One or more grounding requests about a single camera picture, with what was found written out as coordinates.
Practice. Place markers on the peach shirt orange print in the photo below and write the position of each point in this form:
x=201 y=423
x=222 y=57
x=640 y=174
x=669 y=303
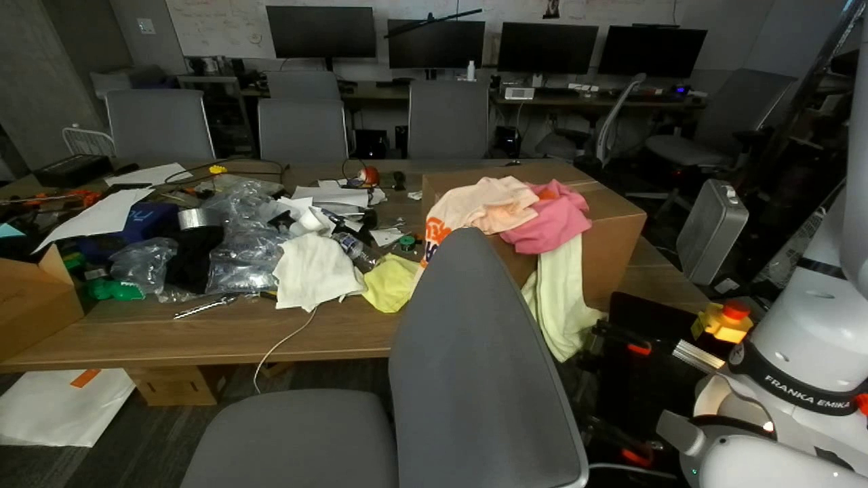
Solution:
x=477 y=203

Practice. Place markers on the pink cloth orange print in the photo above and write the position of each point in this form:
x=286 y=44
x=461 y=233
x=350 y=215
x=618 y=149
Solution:
x=552 y=219

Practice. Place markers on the pale green cloth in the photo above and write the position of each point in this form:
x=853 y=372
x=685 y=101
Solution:
x=560 y=299

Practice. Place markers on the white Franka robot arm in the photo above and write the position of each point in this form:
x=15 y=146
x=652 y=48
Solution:
x=804 y=341

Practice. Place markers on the large brown cardboard box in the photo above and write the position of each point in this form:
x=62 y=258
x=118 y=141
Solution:
x=614 y=244

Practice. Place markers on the black office chair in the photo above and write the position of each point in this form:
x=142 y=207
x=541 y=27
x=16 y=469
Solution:
x=721 y=116

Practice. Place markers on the small open cardboard box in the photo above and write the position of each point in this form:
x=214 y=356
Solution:
x=30 y=302

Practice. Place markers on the white printed card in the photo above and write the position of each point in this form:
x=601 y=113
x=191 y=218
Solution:
x=385 y=235

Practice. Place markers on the red ball toy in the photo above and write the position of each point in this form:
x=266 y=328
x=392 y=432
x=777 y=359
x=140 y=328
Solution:
x=369 y=177

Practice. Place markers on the white paper stack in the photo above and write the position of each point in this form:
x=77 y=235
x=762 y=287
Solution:
x=335 y=192

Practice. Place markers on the crumpled white cloth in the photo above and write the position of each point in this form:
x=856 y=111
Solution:
x=306 y=218

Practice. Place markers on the large clear plastic bag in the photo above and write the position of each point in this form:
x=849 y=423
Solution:
x=245 y=244

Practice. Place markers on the black computer monitor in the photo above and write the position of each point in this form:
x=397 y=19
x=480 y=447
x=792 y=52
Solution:
x=546 y=47
x=652 y=52
x=437 y=44
x=320 y=29

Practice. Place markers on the orange black clamp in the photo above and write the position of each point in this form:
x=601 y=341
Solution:
x=637 y=348
x=637 y=455

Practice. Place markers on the black fabric bundle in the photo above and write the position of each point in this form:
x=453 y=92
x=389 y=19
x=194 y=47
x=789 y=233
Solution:
x=191 y=258

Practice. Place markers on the grey ribbed tower appliance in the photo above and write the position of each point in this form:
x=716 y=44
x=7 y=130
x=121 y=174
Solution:
x=708 y=230

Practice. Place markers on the blue packet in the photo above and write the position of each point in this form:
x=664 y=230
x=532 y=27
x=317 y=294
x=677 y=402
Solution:
x=150 y=219

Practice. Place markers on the small white paper sheet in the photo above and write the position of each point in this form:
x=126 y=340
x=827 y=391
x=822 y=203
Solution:
x=150 y=174

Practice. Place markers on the small clear plastic bag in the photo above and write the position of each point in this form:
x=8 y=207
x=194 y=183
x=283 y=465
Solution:
x=140 y=260

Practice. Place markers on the yellow emergency stop button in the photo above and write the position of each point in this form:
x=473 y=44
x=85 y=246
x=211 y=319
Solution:
x=721 y=322

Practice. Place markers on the green plastic item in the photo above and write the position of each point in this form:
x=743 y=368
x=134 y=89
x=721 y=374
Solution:
x=111 y=287

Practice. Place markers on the large white paper sheet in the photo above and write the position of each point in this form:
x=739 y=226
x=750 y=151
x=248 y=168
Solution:
x=96 y=215

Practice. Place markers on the black flat case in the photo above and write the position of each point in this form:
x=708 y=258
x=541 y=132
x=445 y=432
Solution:
x=70 y=172

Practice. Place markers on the orange black tool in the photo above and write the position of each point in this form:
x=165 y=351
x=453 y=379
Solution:
x=68 y=195

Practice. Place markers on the white sheet orange tape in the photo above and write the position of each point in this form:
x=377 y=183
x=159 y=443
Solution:
x=56 y=409

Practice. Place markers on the white wall whiteboard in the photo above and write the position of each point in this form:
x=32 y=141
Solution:
x=220 y=27

